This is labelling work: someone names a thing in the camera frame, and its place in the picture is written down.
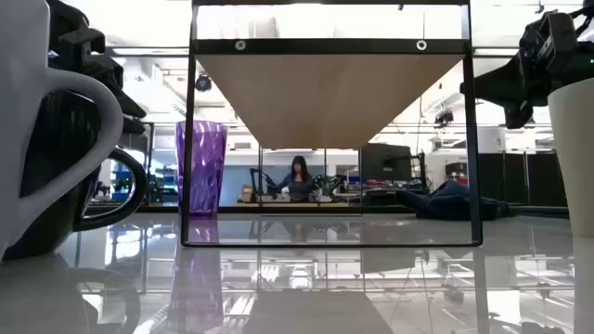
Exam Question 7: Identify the purple faceted plastic tumbler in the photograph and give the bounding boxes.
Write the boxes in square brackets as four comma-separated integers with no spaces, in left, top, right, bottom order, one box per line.
[174,120,229,219]

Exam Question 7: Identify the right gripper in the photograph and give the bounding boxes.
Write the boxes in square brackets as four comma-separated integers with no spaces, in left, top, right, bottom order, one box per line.
[459,9,594,131]

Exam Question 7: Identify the black partition panels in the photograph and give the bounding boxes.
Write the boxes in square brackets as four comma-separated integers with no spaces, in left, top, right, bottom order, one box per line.
[477,150,570,208]

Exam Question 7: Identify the black monitor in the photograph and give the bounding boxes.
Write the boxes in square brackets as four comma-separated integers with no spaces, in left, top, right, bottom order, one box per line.
[360,142,415,194]

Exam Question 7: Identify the cream plastic cup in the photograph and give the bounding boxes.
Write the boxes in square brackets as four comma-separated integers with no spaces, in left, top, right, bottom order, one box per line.
[547,77,594,239]

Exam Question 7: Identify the black ceiling camera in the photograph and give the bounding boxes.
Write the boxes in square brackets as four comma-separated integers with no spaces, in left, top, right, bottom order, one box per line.
[433,109,456,129]
[194,73,213,94]

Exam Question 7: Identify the black ceramic mug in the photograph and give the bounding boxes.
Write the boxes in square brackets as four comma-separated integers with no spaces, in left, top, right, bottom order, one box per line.
[2,89,149,261]

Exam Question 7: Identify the person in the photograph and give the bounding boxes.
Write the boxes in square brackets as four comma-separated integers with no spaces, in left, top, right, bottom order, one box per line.
[271,155,317,203]

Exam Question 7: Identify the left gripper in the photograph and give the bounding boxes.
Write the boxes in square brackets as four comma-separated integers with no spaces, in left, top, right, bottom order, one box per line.
[45,0,148,136]

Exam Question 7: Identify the dark blue cloth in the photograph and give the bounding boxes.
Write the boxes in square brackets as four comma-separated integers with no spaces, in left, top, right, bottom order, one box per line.
[395,179,514,222]

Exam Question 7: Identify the lavender ceramic mug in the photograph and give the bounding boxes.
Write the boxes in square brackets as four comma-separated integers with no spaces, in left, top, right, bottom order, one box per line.
[0,0,124,261]

